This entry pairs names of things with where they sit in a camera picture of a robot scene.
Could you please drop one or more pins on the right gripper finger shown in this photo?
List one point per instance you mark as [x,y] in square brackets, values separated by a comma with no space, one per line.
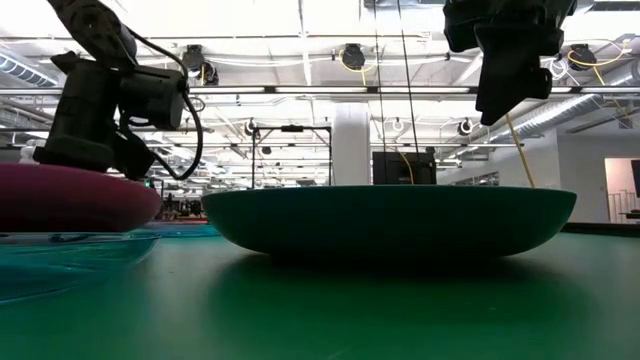
[510,75]

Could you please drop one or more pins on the pink plastic plate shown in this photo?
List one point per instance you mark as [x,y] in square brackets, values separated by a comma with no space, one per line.
[75,200]

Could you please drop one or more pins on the large clear blue plate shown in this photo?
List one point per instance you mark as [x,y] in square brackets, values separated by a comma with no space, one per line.
[60,265]

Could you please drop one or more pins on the large green plastic plate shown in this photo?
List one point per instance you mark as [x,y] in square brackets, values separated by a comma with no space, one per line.
[390,220]

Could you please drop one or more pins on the black box screen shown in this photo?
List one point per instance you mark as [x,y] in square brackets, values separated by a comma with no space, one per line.
[395,167]

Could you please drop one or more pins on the white building column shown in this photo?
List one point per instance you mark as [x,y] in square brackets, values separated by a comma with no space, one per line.
[351,145]

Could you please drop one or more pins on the long ceiling light bar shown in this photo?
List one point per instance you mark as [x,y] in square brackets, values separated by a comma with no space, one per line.
[320,90]

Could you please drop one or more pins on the silver ventilation duct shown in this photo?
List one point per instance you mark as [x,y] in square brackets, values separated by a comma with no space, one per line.
[565,112]

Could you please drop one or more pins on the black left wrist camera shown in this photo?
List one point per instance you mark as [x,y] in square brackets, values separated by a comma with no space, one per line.
[152,97]

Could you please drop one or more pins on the pale pink wall panel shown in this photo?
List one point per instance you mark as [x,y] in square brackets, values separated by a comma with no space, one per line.
[617,175]

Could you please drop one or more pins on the black table edge frame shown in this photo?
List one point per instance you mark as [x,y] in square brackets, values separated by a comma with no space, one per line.
[605,228]

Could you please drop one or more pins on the black metal frame stand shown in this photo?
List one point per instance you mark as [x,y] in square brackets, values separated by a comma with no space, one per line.
[292,128]

